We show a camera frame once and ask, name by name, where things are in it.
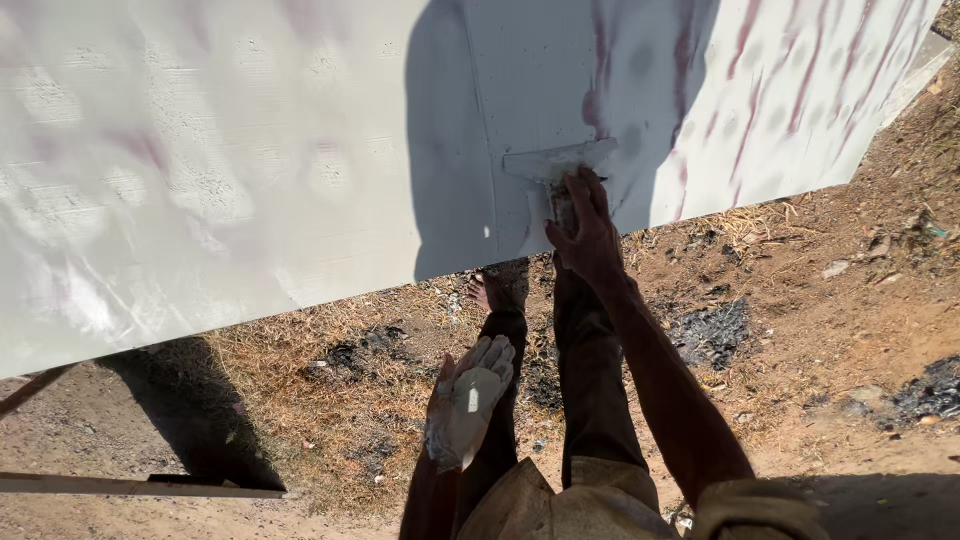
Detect beige shirt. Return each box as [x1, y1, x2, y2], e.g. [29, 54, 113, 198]
[457, 456, 830, 540]

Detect person's right hand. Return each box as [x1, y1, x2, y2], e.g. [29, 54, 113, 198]
[543, 166, 626, 291]

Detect person's bare foot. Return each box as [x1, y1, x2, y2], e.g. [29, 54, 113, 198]
[466, 258, 531, 315]

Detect person's left hand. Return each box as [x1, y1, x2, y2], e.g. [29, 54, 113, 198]
[423, 335, 517, 474]

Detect dark brown trousers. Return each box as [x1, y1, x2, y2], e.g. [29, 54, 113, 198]
[450, 258, 650, 540]

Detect long wooden plank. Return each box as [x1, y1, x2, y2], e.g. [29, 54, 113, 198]
[0, 471, 288, 501]

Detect patch of black ash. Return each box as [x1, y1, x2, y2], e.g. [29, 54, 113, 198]
[669, 298, 751, 372]
[888, 355, 960, 421]

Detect putty knife with wide blade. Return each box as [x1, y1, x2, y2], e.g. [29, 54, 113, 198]
[502, 137, 620, 235]

